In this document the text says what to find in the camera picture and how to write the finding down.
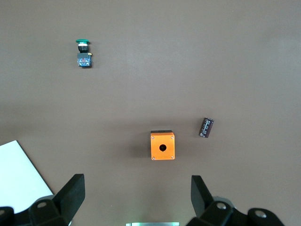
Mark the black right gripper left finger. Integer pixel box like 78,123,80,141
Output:
0,173,86,226

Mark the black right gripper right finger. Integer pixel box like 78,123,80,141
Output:
187,175,285,226

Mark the green mushroom push button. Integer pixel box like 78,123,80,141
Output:
75,38,94,69

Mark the white drawer cabinet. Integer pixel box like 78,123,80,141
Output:
0,140,55,214

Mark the dark cylindrical capacitor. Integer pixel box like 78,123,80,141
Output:
198,117,215,138

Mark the orange button enclosure box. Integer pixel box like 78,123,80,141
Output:
150,129,176,161

